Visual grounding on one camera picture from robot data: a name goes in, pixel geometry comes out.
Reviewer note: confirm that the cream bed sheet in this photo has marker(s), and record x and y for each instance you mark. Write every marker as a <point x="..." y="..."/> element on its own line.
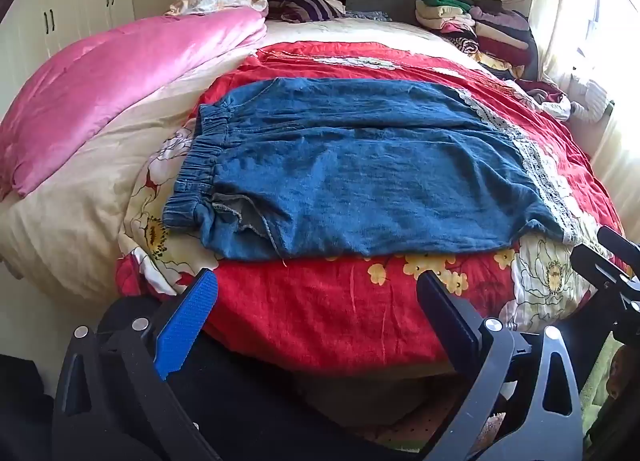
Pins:
<point x="66" y="236"/>

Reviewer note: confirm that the cream wardrobe with black handles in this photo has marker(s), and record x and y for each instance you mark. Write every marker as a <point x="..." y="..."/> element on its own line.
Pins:
<point x="34" y="30"/>

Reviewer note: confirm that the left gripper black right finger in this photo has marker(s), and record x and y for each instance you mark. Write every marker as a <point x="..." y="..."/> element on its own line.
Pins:
<point x="455" y="322"/>

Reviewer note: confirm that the blue denim pants lace hem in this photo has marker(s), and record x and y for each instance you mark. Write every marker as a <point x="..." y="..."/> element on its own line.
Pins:
<point x="312" y="167"/>

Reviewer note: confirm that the pink satin quilt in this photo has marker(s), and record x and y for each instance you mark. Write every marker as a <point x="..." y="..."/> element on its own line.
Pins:
<point x="83" y="87"/>

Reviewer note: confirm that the cream window curtain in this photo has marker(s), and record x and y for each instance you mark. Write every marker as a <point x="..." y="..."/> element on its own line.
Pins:
<point x="599" y="39"/>

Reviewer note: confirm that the stack of folded clothes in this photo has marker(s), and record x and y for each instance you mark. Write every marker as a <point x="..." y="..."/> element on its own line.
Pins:
<point x="500" y="40"/>

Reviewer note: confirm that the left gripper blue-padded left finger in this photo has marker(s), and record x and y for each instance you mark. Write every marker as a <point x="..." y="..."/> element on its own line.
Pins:
<point x="179" y="320"/>

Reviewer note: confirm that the purple striped pillow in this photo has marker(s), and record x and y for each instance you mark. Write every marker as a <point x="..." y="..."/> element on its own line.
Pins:
<point x="302" y="11"/>

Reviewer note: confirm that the red floral bedspread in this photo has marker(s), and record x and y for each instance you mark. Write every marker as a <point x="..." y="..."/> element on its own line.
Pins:
<point x="352" y="314"/>

